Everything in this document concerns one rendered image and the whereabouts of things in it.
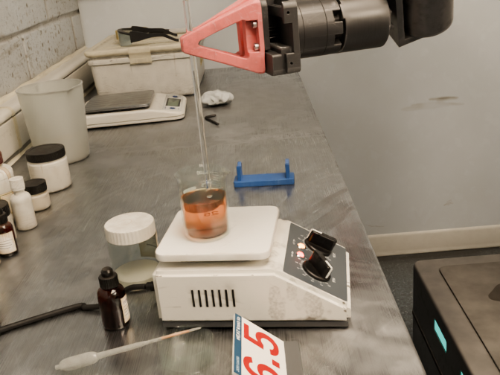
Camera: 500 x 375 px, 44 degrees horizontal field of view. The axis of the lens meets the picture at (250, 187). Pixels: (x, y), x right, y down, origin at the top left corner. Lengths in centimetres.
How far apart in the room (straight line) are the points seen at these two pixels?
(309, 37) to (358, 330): 29
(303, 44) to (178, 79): 115
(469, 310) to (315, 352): 82
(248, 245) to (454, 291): 90
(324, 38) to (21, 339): 45
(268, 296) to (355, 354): 10
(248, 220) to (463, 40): 163
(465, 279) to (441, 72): 90
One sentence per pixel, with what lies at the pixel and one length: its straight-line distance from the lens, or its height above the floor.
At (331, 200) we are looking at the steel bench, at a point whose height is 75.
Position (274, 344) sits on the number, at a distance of 62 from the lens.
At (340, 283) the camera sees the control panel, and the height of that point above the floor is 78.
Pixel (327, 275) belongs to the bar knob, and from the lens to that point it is 65.
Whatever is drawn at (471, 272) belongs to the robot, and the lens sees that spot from 156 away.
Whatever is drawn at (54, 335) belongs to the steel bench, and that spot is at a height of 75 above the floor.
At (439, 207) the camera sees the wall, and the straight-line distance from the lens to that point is 238.
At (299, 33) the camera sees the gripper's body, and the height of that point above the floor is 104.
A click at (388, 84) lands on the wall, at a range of 219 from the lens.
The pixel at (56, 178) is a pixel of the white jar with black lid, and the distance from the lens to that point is 113.
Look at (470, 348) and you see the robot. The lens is 132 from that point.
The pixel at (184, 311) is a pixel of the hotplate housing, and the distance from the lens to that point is 66.
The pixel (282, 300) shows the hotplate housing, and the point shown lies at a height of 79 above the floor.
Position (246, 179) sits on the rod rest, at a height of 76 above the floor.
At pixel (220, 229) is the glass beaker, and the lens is 65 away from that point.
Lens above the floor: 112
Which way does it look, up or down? 21 degrees down
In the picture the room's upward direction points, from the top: 5 degrees counter-clockwise
